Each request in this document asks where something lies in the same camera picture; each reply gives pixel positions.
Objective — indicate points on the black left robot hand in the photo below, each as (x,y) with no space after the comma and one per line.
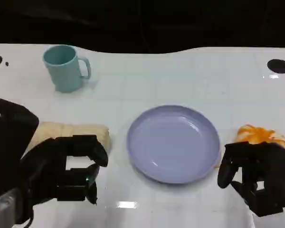
(50,164)

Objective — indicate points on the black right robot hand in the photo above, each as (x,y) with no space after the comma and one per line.
(273,171)

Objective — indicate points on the pale green mug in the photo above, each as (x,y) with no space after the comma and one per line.
(64,71)

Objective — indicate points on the lilac plate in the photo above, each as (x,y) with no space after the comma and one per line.
(173,145)

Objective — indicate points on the black cloth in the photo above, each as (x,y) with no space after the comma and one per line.
(142,21)

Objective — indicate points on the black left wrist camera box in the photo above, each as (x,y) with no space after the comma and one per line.
(9,133)

